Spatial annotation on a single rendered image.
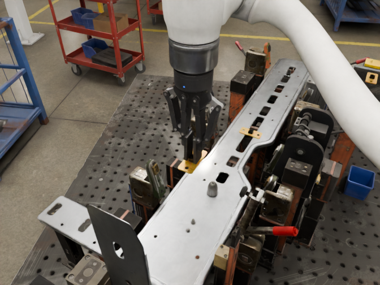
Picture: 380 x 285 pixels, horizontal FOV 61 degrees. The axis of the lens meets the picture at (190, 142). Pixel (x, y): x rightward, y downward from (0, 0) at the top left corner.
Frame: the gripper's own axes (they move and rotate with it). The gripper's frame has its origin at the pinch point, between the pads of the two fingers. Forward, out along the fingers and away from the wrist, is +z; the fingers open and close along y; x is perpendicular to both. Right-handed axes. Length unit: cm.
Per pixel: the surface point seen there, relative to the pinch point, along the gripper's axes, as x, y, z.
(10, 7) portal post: -213, 371, 85
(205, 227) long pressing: -0.7, -3.8, 28.9
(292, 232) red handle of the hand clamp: 0.7, -25.8, 14.3
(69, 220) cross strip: 15.7, 31.6, 28.9
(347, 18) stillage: -452, -4, 111
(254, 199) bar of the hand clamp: 1.5, -16.1, 7.5
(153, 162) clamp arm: -6.3, 16.3, 17.6
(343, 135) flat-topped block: -65, -32, 31
